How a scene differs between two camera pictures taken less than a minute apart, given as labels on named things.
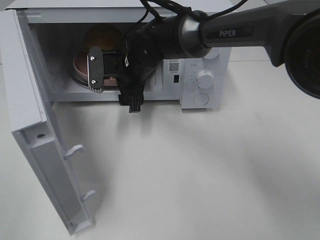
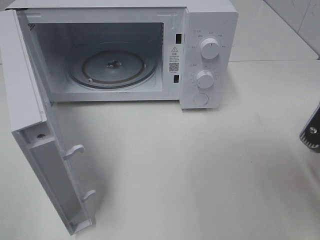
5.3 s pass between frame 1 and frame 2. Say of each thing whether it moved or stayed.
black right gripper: moved
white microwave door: stayed
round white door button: stayed
